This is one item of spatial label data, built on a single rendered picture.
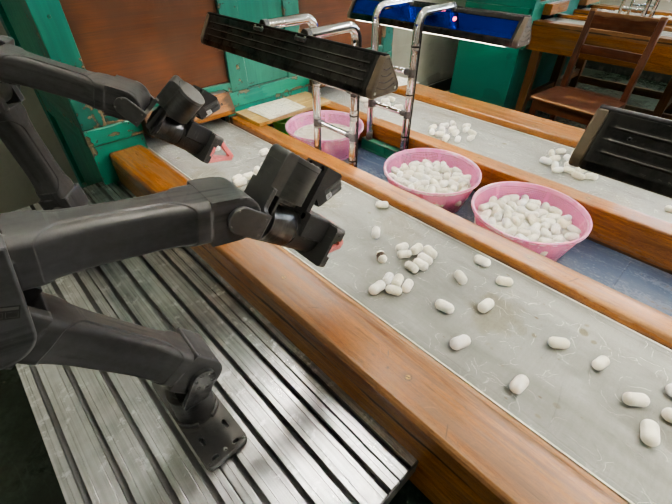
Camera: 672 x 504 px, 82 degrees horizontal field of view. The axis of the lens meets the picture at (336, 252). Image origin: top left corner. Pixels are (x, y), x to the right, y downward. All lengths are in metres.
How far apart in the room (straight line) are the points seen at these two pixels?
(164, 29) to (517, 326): 1.22
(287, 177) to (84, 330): 0.28
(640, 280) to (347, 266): 0.66
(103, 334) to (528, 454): 0.54
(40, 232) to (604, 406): 0.74
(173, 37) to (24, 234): 1.06
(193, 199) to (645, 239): 0.99
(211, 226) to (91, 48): 0.93
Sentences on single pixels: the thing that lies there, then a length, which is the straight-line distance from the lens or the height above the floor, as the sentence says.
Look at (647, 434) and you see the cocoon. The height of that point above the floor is 0.76.
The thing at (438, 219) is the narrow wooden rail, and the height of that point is 0.76.
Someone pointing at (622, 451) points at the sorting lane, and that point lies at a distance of 0.71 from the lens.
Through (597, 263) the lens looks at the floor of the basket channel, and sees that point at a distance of 1.10.
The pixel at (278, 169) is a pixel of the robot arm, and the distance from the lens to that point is 0.50.
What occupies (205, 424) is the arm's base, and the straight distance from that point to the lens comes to 0.70.
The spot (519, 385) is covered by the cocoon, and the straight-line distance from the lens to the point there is 0.67.
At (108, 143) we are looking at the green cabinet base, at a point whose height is 0.79.
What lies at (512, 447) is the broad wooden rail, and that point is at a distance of 0.61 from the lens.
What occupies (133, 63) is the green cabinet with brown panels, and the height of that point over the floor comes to 0.98.
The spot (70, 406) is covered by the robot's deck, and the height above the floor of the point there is 0.67.
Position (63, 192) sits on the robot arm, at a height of 0.84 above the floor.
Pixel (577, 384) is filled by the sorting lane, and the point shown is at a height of 0.74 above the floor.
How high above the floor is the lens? 1.28
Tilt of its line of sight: 40 degrees down
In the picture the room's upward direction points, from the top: straight up
